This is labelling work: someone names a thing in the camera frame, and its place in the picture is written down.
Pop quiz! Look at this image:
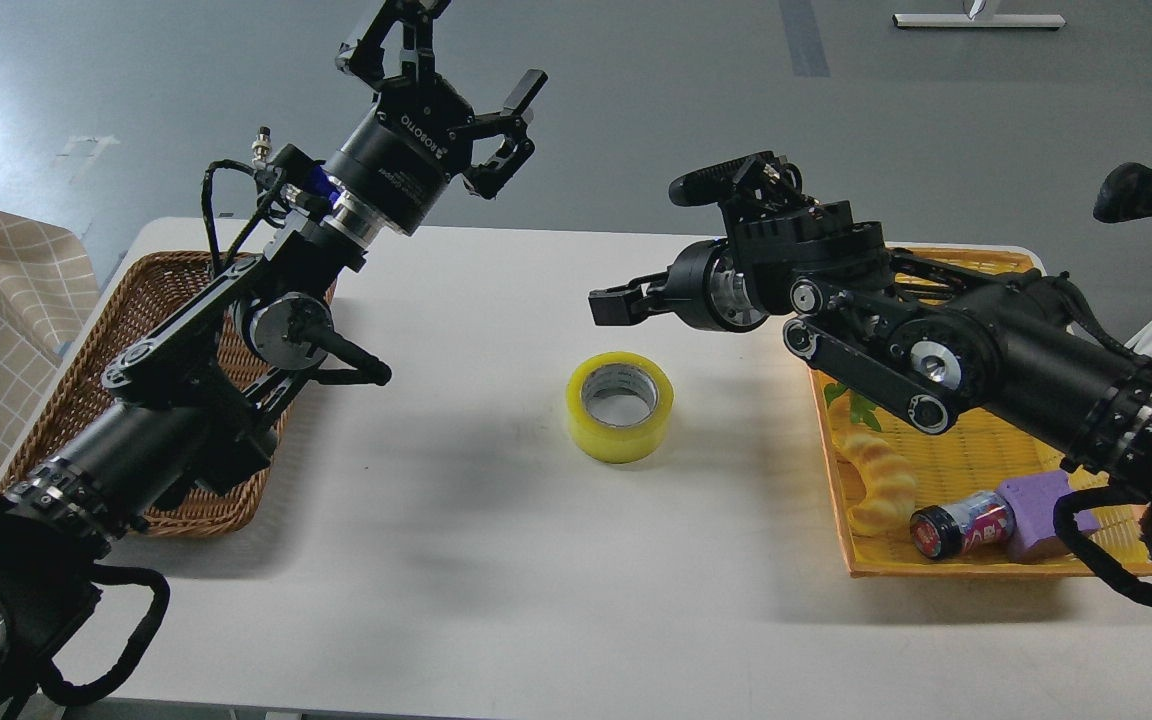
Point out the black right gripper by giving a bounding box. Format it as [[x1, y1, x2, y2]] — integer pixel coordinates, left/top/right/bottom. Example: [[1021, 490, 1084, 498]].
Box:
[[588, 240, 768, 333]]

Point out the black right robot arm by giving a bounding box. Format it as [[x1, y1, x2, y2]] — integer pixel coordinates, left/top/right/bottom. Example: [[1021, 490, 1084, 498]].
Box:
[[589, 151, 1152, 607]]

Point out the orange toy carrot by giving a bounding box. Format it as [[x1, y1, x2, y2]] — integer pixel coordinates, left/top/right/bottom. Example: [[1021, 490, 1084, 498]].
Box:
[[823, 381, 882, 433]]

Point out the purple foam block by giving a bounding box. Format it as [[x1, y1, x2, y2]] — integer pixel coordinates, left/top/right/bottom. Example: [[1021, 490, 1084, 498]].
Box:
[[995, 469, 1074, 564]]

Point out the yellow tape roll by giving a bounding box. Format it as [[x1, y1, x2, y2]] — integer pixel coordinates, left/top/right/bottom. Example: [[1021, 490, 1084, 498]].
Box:
[[564, 351, 675, 464]]

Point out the yellow plastic basket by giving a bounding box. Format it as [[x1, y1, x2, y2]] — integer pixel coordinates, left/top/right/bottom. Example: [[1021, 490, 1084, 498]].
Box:
[[809, 243, 1152, 579]]

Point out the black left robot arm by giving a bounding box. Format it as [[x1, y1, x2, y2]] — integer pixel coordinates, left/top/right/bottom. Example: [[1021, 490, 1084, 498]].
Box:
[[0, 1, 547, 717]]

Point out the white stand base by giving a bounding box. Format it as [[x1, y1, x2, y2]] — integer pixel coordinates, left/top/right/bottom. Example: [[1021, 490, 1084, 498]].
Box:
[[890, 1, 1068, 31]]

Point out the brown wicker basket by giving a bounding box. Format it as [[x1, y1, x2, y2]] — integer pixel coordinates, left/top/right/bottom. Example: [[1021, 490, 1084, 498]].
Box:
[[3, 252, 335, 555]]

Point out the small dark can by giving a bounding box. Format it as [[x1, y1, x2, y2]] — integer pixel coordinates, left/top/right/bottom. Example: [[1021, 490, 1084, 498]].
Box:
[[908, 491, 1015, 561]]

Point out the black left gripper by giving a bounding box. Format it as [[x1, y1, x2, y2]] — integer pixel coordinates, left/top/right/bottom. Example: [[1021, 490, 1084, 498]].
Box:
[[321, 0, 550, 238]]

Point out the yellow toy croissant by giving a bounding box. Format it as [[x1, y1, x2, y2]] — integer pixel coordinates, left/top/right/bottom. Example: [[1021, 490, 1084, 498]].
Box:
[[832, 429, 916, 537]]

